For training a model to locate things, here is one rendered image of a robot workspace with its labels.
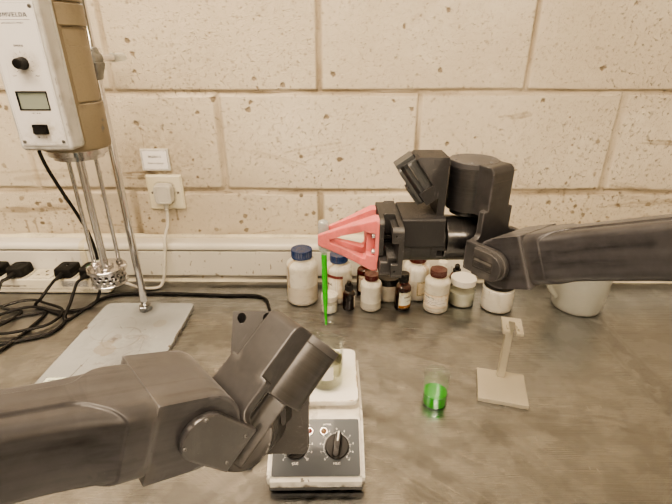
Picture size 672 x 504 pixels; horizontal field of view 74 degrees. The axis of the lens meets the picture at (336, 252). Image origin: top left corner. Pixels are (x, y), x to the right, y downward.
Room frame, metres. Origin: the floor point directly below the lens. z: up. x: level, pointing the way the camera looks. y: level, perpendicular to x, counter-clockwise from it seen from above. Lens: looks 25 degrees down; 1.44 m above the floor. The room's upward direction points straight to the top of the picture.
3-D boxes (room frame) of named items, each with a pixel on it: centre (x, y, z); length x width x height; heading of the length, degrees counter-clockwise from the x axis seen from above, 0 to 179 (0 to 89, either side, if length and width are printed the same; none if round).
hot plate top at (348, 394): (0.54, 0.03, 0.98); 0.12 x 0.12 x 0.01; 1
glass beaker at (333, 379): (0.52, 0.02, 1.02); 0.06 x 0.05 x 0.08; 34
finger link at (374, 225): (0.52, -0.02, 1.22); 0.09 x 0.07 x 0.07; 91
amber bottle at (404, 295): (0.87, -0.15, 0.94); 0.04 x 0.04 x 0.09
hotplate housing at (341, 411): (0.51, 0.03, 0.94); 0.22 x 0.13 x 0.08; 1
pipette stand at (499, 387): (0.60, -0.29, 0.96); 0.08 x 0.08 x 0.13; 75
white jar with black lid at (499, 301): (0.87, -0.36, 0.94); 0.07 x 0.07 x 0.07
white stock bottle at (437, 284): (0.86, -0.22, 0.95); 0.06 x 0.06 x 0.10
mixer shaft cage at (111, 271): (0.73, 0.42, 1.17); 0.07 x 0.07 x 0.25
